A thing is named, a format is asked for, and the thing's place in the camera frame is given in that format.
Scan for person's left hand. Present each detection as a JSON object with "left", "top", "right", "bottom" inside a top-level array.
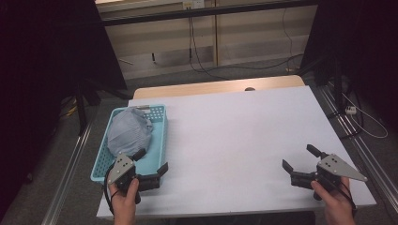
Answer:
[{"left": 108, "top": 177, "right": 141, "bottom": 218}]

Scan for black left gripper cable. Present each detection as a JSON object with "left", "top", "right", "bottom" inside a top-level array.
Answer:
[{"left": 103, "top": 162, "right": 120, "bottom": 217}]

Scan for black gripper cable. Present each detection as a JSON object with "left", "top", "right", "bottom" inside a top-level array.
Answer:
[
  {"left": 339, "top": 180, "right": 358, "bottom": 218},
  {"left": 103, "top": 162, "right": 120, "bottom": 217}
]

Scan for black metal stand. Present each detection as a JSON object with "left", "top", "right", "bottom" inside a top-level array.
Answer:
[{"left": 299, "top": 52, "right": 360, "bottom": 140}]

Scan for thin black cable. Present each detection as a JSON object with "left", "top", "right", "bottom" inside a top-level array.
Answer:
[{"left": 281, "top": 7, "right": 297, "bottom": 73}]

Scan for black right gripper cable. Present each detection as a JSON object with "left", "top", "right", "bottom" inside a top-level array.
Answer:
[{"left": 339, "top": 180, "right": 358, "bottom": 218}]

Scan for wooden post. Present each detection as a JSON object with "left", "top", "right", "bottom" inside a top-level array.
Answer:
[{"left": 212, "top": 0, "right": 220, "bottom": 67}]

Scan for yellow cable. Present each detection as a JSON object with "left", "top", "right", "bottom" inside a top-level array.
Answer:
[{"left": 64, "top": 104, "right": 79, "bottom": 117}]

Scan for black curtain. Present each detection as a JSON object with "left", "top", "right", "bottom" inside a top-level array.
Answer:
[
  {"left": 0, "top": 0, "right": 128, "bottom": 214},
  {"left": 299, "top": 0, "right": 398, "bottom": 126}
]

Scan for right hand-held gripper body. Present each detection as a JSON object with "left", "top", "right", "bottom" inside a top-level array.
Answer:
[{"left": 289, "top": 153, "right": 369, "bottom": 202}]

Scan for light blue-grey underpants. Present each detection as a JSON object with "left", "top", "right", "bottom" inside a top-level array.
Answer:
[{"left": 106, "top": 107, "right": 154, "bottom": 158}]

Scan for black horizontal bar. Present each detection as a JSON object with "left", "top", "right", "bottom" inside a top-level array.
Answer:
[{"left": 99, "top": 0, "right": 320, "bottom": 27}]

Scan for white wall socket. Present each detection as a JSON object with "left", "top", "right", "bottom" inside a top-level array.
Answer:
[{"left": 182, "top": 0, "right": 206, "bottom": 9}]

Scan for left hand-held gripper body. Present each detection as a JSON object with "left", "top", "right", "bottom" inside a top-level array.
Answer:
[{"left": 103, "top": 154, "right": 163, "bottom": 204}]

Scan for black tripod stand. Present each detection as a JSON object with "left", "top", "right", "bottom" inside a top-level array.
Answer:
[{"left": 73, "top": 78, "right": 134, "bottom": 137}]

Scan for white cable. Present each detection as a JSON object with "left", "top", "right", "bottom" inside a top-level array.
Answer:
[{"left": 341, "top": 92, "right": 389, "bottom": 140}]

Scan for metal floor rail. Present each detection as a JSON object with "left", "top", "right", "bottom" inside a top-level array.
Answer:
[
  {"left": 41, "top": 123, "right": 93, "bottom": 225},
  {"left": 318, "top": 82, "right": 398, "bottom": 214}
]

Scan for wooden table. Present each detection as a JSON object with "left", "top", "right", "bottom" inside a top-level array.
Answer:
[{"left": 132, "top": 74, "right": 306, "bottom": 100}]

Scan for teal plastic basket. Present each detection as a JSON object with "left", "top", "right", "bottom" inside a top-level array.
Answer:
[{"left": 90, "top": 104, "right": 169, "bottom": 184}]

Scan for thick black floor cable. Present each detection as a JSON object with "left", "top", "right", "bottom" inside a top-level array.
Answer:
[{"left": 187, "top": 17, "right": 304, "bottom": 81}]

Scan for person's right hand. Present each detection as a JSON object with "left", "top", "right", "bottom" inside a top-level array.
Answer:
[{"left": 310, "top": 176, "right": 357, "bottom": 219}]

